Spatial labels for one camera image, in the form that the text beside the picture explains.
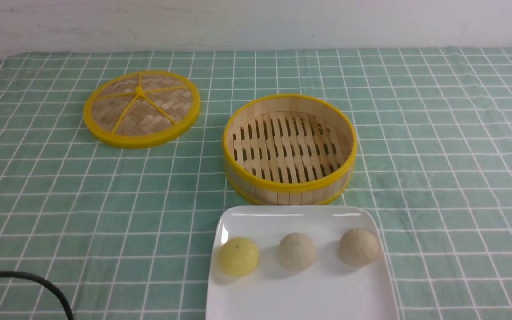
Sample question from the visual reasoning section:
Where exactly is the yellow steamed bun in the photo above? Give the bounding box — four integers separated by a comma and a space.
217, 237, 260, 277

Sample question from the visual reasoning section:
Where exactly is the white steamed bun front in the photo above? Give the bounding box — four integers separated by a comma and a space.
278, 232, 317, 272

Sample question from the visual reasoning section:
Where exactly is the white steamed bun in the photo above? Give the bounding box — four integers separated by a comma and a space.
337, 228, 381, 267
278, 232, 317, 272

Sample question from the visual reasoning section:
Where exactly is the white square plate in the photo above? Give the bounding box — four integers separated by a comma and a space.
205, 205, 400, 320

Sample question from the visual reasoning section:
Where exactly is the yellow rimmed bamboo steamer basket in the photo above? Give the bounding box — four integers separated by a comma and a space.
222, 94, 359, 205

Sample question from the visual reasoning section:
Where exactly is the yellow rimmed bamboo steamer lid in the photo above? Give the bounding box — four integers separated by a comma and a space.
83, 70, 201, 148

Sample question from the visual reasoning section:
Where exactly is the green checkered tablecloth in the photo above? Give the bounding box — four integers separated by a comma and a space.
0, 47, 512, 320

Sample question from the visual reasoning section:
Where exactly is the black camera cable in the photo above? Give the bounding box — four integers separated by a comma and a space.
0, 271, 75, 320

